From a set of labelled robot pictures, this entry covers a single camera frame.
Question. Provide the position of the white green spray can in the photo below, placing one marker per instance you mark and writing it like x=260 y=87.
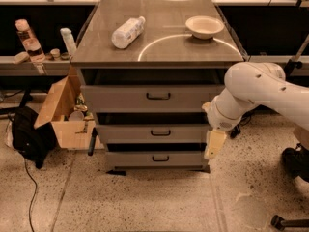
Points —
x=68 y=40

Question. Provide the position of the grey middle drawer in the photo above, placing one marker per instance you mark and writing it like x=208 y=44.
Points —
x=121 y=134

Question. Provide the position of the small round container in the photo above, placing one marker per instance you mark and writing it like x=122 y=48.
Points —
x=55 y=53

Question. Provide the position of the black tripod stand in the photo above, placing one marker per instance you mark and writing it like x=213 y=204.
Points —
x=294 y=60

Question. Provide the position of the white paper bowl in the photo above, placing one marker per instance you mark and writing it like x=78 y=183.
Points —
x=204 y=27

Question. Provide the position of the grey drawer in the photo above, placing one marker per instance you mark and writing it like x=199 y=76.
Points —
x=121 y=134
x=148 y=98
x=183 y=160

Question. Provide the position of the clear plastic bottle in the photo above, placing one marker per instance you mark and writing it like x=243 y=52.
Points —
x=128 y=32

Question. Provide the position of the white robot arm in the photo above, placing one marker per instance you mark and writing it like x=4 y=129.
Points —
x=248 y=85

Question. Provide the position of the grey bottom drawer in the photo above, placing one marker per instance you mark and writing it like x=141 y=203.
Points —
x=183 y=160

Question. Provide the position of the black chair caster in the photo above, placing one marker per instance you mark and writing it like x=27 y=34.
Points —
x=280 y=223

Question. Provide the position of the open cardboard box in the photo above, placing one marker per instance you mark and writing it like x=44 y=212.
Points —
x=56 y=109

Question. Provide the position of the tall bottle with label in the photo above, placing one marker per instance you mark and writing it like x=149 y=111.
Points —
x=29 y=41

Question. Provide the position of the grey top drawer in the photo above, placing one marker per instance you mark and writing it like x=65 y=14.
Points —
x=148 y=98

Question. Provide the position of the grey metal shelf rail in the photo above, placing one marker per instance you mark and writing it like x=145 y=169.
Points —
x=9 y=68

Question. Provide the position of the black backpack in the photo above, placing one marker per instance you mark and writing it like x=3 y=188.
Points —
x=33 y=144

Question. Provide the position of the white cup in box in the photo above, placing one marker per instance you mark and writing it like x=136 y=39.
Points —
x=76 y=116

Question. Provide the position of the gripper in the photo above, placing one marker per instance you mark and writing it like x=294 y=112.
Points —
x=216 y=119

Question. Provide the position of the grey three-drawer cabinet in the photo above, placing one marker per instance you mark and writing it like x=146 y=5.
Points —
x=165 y=53

